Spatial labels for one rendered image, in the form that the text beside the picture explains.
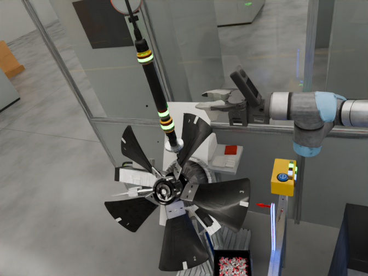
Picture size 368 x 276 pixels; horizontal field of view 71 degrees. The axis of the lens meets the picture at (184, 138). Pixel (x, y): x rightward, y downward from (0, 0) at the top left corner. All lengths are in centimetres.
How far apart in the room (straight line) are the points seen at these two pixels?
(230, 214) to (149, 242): 154
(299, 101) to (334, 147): 109
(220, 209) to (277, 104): 53
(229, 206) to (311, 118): 52
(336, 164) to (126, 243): 185
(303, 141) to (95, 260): 224
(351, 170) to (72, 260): 238
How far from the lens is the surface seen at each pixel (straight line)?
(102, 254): 267
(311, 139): 77
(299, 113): 72
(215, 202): 110
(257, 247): 233
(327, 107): 72
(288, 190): 134
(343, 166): 189
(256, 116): 76
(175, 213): 121
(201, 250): 127
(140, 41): 77
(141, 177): 140
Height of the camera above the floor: 206
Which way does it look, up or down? 38 degrees down
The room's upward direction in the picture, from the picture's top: 16 degrees counter-clockwise
